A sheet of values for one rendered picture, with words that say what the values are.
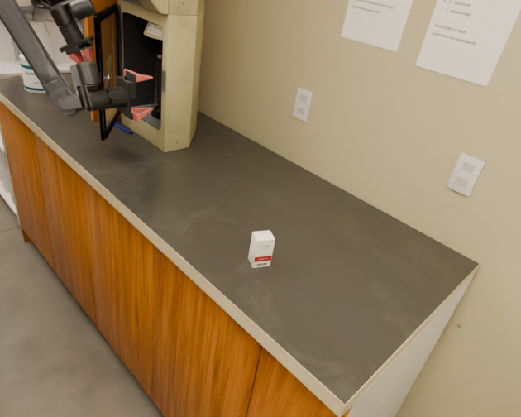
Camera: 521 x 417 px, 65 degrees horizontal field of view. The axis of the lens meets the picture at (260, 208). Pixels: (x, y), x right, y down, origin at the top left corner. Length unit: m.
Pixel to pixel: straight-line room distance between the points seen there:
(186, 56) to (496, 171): 1.03
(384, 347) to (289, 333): 0.21
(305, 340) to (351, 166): 0.77
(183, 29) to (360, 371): 1.14
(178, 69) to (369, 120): 0.67
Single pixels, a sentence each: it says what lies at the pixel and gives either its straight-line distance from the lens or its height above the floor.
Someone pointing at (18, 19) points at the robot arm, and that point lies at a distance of 1.29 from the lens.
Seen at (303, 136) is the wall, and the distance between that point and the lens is 1.61.
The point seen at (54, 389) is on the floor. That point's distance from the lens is 2.00.
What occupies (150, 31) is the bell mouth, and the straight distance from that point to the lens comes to 1.56.
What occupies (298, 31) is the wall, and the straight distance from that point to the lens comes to 1.59.
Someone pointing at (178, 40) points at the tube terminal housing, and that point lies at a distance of 1.46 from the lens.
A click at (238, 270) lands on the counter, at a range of 1.03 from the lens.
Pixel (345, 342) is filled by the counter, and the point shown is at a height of 0.94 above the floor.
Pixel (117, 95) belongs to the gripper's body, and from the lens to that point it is 1.26.
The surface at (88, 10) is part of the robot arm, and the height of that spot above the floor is 1.39.
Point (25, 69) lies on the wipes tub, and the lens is 2.12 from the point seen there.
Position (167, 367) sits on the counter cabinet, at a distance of 1.50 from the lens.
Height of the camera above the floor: 1.61
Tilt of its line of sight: 31 degrees down
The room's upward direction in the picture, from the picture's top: 10 degrees clockwise
